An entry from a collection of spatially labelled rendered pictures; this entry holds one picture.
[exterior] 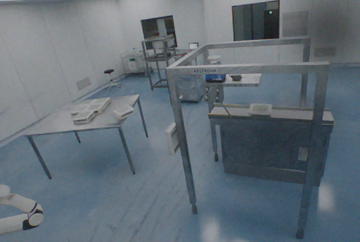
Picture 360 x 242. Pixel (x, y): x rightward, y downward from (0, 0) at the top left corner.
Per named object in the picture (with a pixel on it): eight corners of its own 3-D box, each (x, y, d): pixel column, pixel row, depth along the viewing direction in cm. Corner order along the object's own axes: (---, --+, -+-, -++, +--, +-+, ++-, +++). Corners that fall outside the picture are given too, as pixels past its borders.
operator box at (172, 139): (169, 155, 204) (164, 131, 193) (176, 144, 218) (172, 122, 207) (175, 156, 201) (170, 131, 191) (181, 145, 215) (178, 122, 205)
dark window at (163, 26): (146, 49, 837) (140, 19, 792) (146, 49, 838) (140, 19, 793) (177, 46, 785) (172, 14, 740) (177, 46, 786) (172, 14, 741)
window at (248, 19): (233, 43, 706) (231, 5, 659) (233, 43, 707) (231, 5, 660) (279, 40, 651) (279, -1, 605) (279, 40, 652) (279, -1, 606)
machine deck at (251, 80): (202, 86, 246) (201, 83, 244) (211, 75, 277) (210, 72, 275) (259, 86, 221) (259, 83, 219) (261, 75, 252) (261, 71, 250)
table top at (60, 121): (24, 137, 305) (23, 134, 303) (64, 105, 405) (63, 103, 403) (121, 128, 288) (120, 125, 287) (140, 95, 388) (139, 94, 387)
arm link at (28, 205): (20, 198, 121) (49, 211, 131) (19, 191, 129) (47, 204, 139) (6, 215, 118) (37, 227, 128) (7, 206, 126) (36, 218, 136)
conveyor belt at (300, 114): (208, 119, 267) (207, 116, 265) (213, 110, 288) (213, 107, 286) (335, 127, 213) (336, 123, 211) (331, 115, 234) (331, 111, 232)
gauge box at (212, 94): (203, 102, 253) (201, 85, 245) (206, 98, 262) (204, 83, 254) (222, 102, 244) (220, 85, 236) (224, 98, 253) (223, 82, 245)
